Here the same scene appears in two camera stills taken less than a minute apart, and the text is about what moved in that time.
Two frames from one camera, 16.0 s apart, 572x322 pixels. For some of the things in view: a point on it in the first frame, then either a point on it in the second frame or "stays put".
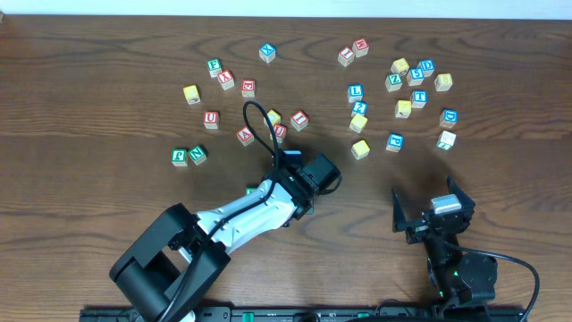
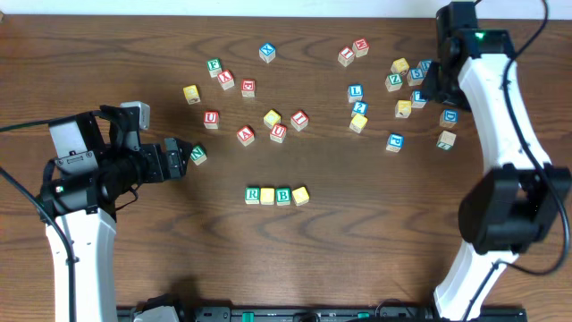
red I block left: [299, 120] stays put
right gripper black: [429, 223] -> [431, 85]
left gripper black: [307, 207] -> [162, 162]
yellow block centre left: [273, 116] stays put
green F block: [214, 67] stays put
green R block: [250, 190] stays put
